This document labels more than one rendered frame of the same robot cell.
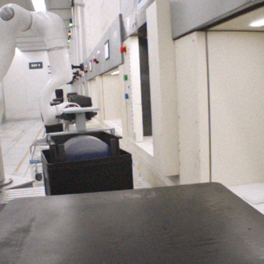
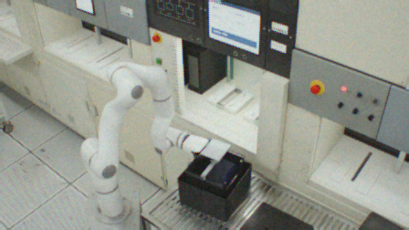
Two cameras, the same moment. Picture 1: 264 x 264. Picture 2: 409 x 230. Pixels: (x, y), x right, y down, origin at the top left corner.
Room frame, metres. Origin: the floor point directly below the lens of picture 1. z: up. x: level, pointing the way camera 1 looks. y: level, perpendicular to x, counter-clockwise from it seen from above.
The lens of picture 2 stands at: (0.03, 1.15, 2.45)
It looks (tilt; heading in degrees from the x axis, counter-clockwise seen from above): 38 degrees down; 321
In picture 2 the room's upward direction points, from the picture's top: 2 degrees counter-clockwise
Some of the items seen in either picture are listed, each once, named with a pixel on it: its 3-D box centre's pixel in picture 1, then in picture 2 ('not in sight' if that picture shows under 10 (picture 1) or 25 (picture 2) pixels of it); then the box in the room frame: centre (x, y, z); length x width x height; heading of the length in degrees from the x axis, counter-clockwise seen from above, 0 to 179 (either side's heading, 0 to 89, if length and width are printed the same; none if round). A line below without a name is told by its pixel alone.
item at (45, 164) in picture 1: (84, 175); (214, 182); (1.15, 0.17, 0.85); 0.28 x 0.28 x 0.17; 19
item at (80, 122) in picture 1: (82, 153); (214, 172); (1.15, 0.17, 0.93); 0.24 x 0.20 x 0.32; 109
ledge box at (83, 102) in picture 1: (81, 107); not in sight; (4.22, 0.60, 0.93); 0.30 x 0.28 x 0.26; 8
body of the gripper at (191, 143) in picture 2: (74, 114); (194, 144); (1.26, 0.21, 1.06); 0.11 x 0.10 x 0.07; 19
